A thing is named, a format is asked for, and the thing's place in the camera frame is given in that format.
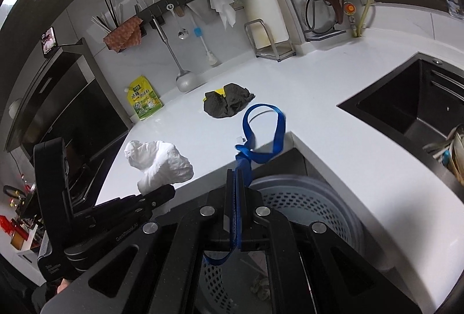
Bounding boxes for blue lanyard strap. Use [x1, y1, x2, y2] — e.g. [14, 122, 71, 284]
[202, 102, 287, 267]

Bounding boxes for white paper tissue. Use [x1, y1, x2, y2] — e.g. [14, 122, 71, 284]
[124, 140, 194, 195]

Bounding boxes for black cloth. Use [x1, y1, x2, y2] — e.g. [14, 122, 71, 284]
[203, 83, 255, 118]

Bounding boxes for grey perforated trash bin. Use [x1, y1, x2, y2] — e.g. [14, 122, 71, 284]
[196, 173, 367, 314]

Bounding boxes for black kitchen sink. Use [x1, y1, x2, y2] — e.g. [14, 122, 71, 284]
[338, 53, 463, 199]

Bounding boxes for person's left hand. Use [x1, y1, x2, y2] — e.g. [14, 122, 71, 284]
[57, 279, 72, 294]

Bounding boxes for yellow green seasoning pouch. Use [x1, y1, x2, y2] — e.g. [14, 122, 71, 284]
[124, 76, 164, 120]

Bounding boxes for steel spatula ladle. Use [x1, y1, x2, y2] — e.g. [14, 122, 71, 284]
[151, 15, 200, 93]

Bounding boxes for blue white bottle brush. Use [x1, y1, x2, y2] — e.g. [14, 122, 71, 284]
[190, 15, 219, 66]

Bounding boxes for black range hood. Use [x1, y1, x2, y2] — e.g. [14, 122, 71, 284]
[5, 38, 132, 163]

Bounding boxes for steel cutting board stand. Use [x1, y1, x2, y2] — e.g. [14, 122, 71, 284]
[244, 19, 296, 62]

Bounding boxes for small steel spoon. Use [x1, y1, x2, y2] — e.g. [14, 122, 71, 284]
[166, 3, 190, 40]

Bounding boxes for orange patterned dish cloth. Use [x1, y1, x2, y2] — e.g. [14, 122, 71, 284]
[103, 16, 142, 53]

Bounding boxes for white hanging cloth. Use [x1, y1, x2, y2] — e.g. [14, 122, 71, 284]
[209, 0, 236, 29]

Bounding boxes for glass pot lid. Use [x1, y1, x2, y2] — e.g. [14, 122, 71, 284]
[304, 0, 344, 35]

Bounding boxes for chopsticks bundle in holder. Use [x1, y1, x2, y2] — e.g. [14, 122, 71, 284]
[90, 0, 124, 34]

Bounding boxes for dishes in sink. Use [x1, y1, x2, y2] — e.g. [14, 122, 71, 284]
[422, 124, 464, 185]

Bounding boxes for clear glass mug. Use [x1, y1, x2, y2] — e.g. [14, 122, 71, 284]
[446, 0, 464, 20]

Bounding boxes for yellow gas hose valve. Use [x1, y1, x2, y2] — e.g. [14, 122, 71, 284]
[342, 0, 374, 38]

